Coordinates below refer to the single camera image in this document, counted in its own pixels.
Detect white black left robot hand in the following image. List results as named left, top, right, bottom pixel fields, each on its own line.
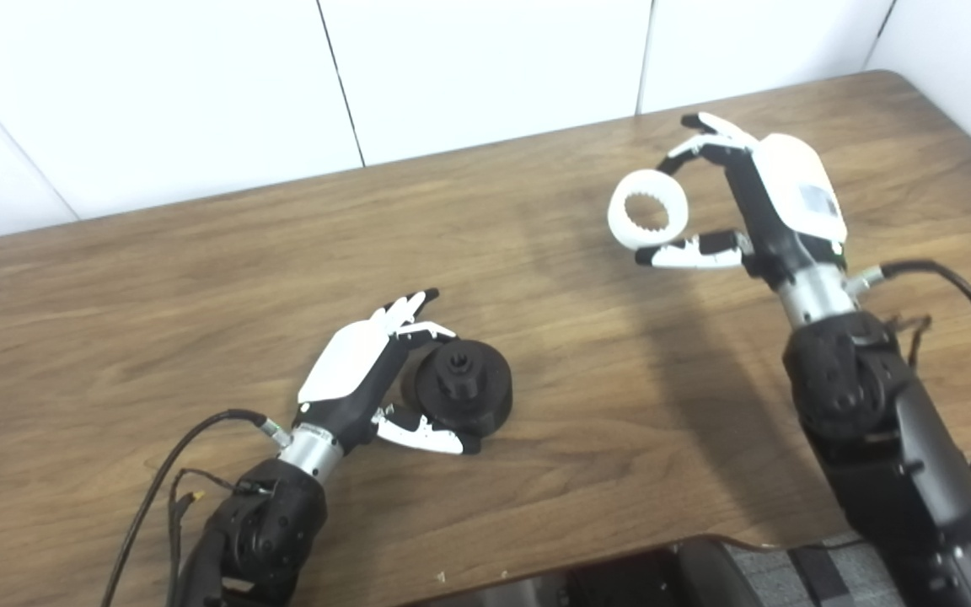
left=294, top=288, right=483, bottom=456

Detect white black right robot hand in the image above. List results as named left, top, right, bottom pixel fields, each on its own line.
left=635, top=112, right=849, bottom=290

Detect round black plastic part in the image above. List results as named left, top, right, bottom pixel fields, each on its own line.
left=401, top=339, right=513, bottom=439

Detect white plastic ring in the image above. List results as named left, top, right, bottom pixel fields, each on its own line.
left=607, top=169, right=690, bottom=251

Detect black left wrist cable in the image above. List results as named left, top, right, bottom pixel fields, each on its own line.
left=100, top=409, right=294, bottom=607

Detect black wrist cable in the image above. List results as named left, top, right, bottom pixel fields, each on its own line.
left=100, top=409, right=294, bottom=607
left=846, top=259, right=971, bottom=475

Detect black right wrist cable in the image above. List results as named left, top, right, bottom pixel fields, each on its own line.
left=846, top=259, right=971, bottom=475

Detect thin dark wire bundle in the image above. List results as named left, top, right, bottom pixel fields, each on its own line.
left=886, top=314, right=933, bottom=372

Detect thin wires with yellow plug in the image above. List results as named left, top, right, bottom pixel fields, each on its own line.
left=167, top=468, right=276, bottom=591

